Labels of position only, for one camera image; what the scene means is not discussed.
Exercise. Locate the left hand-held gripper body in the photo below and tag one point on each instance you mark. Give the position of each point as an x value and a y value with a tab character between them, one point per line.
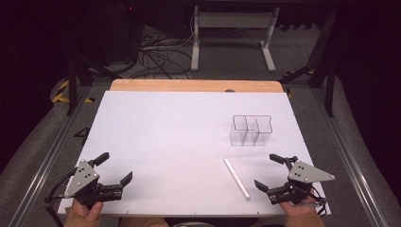
82	179

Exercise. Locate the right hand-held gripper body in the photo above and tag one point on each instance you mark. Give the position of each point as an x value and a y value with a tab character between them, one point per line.
304	173

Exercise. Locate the white pen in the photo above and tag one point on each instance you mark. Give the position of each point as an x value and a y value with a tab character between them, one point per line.
236	178

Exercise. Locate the clear acrylic organizer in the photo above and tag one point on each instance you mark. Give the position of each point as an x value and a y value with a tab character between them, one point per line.
249	134

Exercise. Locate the person's left hand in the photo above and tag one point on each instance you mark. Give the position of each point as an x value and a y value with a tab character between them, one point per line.
88	213

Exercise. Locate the person's right hand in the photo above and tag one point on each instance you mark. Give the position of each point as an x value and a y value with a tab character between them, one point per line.
298	209

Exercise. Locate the person's tan trouser leg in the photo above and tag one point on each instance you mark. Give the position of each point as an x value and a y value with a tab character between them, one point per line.
142	222

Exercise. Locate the white board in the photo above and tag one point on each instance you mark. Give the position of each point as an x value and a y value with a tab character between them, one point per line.
170	142

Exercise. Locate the yellow black floor tape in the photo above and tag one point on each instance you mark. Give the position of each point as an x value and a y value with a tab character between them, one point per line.
61	91
291	74

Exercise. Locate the black metal stand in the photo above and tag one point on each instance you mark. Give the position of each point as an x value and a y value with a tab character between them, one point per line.
329	85
72	85

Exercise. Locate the wooden table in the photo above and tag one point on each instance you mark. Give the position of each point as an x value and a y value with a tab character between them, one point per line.
189	85

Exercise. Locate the small black bracket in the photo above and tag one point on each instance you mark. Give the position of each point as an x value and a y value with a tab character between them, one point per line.
82	134

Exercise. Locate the aluminium floor rail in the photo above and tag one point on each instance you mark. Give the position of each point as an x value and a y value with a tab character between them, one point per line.
346	157
47	160

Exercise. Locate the white metal desk frame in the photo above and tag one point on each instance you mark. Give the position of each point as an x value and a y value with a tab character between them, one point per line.
233	20

